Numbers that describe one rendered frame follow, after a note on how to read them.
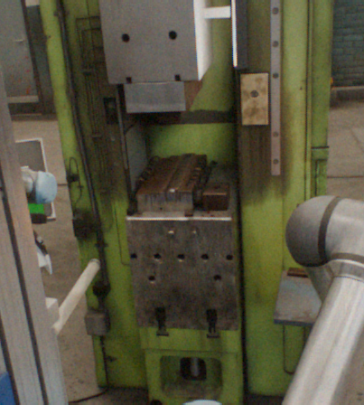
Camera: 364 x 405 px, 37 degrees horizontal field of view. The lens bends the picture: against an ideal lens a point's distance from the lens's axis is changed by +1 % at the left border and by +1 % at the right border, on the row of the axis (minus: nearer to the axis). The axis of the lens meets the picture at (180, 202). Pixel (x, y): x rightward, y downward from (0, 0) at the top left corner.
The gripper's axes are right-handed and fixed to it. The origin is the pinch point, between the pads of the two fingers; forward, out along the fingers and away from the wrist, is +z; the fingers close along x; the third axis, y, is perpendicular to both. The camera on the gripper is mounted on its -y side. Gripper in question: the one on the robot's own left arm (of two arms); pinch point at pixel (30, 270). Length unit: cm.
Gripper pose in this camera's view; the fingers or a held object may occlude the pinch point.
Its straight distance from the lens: 161.8
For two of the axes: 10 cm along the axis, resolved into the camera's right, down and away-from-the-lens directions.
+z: 0.7, 9.3, 3.7
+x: 9.2, 0.8, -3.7
